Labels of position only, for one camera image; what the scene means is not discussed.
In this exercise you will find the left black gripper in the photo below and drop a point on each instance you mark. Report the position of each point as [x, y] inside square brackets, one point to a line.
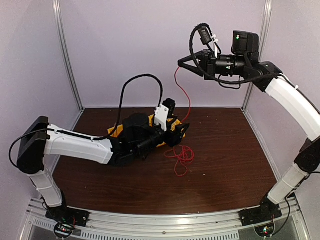
[173, 138]

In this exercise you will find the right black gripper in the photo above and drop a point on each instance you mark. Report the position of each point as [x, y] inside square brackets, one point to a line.
[210, 62]

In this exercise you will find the yellow three-compartment bin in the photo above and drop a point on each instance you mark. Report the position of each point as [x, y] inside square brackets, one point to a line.
[137, 127]

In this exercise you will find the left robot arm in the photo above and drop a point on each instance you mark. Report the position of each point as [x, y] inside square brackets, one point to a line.
[43, 139]

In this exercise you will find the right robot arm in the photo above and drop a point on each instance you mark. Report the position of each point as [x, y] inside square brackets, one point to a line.
[243, 66]

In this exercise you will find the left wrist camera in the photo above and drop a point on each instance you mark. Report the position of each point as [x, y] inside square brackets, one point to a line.
[162, 113]

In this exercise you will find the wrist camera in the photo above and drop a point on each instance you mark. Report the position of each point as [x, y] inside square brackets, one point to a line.
[162, 113]
[209, 40]

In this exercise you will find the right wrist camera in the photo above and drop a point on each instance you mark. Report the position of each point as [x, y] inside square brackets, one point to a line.
[209, 40]

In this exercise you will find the front aluminium rail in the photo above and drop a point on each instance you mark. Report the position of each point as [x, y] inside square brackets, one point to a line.
[221, 225]

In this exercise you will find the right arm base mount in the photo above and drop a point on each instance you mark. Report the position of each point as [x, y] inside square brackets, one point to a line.
[261, 218]

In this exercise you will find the left aluminium frame post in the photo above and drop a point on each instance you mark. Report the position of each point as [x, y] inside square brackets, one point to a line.
[65, 53]

